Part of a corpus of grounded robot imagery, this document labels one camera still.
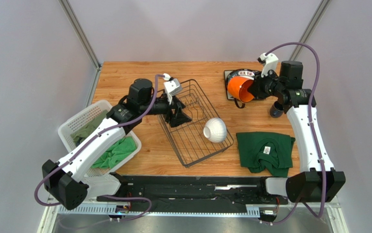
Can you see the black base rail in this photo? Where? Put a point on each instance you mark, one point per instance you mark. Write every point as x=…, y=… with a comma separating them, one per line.
x=194, y=194

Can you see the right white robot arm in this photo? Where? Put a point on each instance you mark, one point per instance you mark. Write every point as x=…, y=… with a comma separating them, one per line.
x=317, y=180

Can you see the white ribbed bowl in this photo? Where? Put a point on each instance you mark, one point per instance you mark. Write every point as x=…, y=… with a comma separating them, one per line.
x=215, y=130

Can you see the dark green folded cloth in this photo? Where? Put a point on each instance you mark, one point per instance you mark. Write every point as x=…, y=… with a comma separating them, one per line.
x=266, y=150

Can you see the orange mug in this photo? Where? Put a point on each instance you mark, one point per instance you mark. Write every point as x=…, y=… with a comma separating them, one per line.
x=238, y=88

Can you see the square floral plate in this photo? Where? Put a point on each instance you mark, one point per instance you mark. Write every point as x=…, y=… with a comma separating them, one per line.
x=226, y=81

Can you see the dark blue mug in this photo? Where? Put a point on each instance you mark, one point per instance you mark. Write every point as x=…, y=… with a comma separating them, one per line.
x=276, y=110

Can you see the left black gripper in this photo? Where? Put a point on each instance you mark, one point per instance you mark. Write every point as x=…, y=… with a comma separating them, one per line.
x=178, y=118

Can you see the white plastic basket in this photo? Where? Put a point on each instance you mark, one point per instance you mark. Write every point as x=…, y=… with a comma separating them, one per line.
x=79, y=120

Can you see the white green-rimmed round plate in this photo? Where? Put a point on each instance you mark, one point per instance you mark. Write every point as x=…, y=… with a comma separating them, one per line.
x=246, y=73

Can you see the bright green towel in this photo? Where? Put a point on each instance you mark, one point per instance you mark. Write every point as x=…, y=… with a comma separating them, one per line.
x=116, y=153

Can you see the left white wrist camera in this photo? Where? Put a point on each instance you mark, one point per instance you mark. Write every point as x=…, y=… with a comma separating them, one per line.
x=172, y=87

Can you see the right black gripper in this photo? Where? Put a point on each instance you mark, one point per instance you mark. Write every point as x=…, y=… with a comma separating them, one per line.
x=259, y=89

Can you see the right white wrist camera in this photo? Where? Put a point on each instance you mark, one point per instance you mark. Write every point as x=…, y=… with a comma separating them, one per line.
x=269, y=62

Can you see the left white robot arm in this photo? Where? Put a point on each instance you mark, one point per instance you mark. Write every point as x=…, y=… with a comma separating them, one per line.
x=66, y=179

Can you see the black wire dish rack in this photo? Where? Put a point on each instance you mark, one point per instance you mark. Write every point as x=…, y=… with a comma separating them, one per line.
x=188, y=141

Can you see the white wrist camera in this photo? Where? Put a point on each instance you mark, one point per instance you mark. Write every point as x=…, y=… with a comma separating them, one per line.
x=269, y=62
x=172, y=87

